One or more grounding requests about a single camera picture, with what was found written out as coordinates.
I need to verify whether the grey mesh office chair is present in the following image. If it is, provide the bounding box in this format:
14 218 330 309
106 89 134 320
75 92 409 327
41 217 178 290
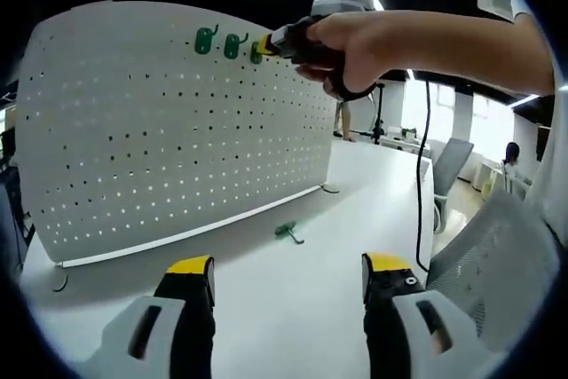
428 187 560 353

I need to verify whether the white office desk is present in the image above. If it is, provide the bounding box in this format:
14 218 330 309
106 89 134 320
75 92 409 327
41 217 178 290
381 137 434 159

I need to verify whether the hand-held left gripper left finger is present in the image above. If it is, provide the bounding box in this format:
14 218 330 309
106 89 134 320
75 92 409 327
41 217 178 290
100 255 217 379

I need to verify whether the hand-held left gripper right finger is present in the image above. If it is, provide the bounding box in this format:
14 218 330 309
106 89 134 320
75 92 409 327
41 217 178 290
361 252 489 379

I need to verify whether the person's right hand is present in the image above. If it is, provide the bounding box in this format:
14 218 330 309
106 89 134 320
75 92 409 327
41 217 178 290
295 9 401 100

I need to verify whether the black tripod stand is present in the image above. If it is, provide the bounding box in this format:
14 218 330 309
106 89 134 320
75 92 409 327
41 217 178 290
350 83 387 146

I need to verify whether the white perforated mounting plate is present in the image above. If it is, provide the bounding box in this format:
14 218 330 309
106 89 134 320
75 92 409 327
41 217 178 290
9 0 341 294

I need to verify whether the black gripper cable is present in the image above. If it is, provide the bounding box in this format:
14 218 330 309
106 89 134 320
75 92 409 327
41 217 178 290
414 70 432 273

